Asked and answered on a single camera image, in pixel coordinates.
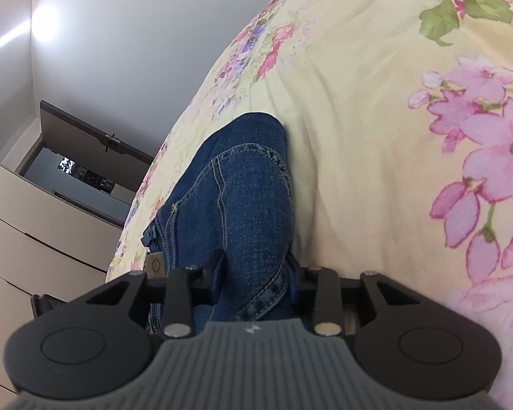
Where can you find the dark open door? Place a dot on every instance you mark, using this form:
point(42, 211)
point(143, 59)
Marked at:
point(85, 153)

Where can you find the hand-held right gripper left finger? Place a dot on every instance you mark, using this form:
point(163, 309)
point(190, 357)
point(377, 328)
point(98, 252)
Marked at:
point(216, 284)

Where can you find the dark grey object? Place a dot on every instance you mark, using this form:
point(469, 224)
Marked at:
point(47, 305)

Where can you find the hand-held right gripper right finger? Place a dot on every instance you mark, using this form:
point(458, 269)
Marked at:
point(292, 292)

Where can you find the white wardrobe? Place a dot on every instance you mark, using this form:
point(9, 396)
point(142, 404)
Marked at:
point(34, 239)

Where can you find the blue denim pants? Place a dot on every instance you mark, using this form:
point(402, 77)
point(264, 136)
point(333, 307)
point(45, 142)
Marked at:
point(239, 200)

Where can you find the floral yellow blanket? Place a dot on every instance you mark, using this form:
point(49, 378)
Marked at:
point(367, 136)

